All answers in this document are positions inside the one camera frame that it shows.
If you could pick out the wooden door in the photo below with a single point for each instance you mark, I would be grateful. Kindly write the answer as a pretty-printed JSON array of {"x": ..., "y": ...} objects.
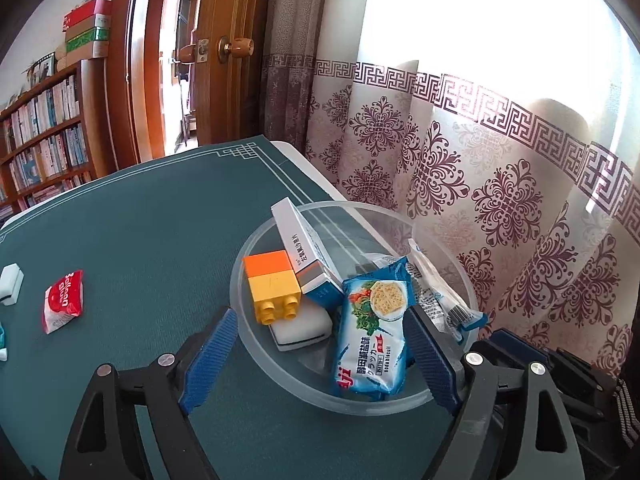
[{"x": 225, "y": 110}]

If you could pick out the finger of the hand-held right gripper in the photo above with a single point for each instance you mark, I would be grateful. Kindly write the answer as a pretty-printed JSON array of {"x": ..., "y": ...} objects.
[{"x": 515, "y": 345}]

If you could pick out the clear plastic bowl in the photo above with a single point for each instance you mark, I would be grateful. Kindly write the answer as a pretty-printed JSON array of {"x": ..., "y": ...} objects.
[{"x": 280, "y": 375}]

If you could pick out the yellow and orange toy block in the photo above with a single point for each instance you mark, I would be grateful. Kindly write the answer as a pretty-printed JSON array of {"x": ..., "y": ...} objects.
[{"x": 272, "y": 280}]

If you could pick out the white and blue medicine box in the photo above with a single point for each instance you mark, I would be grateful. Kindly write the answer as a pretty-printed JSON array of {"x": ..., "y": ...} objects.
[{"x": 305, "y": 245}]

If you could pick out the green box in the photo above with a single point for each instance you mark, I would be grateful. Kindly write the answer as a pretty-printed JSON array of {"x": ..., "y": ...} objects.
[{"x": 87, "y": 42}]

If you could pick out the brown patterned curtain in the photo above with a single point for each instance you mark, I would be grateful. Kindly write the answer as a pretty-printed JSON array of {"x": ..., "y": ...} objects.
[{"x": 290, "y": 35}]

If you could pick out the tall wooden bookcase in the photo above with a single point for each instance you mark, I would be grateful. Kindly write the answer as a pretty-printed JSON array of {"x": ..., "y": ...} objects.
[{"x": 95, "y": 110}]

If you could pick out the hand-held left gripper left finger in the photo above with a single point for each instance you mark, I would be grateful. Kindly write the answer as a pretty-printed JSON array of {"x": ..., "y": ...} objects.
[{"x": 210, "y": 360}]

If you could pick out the white eraser with black stripe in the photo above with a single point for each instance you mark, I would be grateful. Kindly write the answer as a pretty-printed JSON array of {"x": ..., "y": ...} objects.
[
  {"x": 10, "y": 282},
  {"x": 305, "y": 330}
]

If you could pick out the patterned sheer curtain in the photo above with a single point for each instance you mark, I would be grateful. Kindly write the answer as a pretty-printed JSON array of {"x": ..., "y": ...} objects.
[{"x": 450, "y": 160}]

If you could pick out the rows of books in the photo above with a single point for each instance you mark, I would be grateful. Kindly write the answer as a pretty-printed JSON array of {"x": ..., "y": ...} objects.
[{"x": 45, "y": 110}]

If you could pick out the wooden door knob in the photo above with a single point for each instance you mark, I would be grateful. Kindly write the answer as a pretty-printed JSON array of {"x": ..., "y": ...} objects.
[
  {"x": 239, "y": 47},
  {"x": 187, "y": 52}
]

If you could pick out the red box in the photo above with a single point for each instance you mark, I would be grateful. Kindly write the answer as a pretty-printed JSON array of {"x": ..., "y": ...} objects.
[{"x": 87, "y": 12}]

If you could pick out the wooden door frame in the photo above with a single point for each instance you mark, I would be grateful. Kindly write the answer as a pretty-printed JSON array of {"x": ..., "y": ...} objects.
[{"x": 125, "y": 60}]

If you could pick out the red snack packet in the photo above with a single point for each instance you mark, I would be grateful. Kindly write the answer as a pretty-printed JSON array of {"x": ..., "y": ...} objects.
[{"x": 62, "y": 300}]

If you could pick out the light blue cracker packet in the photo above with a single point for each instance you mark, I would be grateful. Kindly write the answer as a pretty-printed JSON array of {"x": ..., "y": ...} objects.
[{"x": 367, "y": 340}]

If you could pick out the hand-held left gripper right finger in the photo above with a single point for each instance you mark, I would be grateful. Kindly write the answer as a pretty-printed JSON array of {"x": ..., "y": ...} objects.
[{"x": 430, "y": 360}]

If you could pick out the white packet with blue ends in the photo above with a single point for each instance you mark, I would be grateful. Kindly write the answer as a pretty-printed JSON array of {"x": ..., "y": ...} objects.
[{"x": 432, "y": 290}]

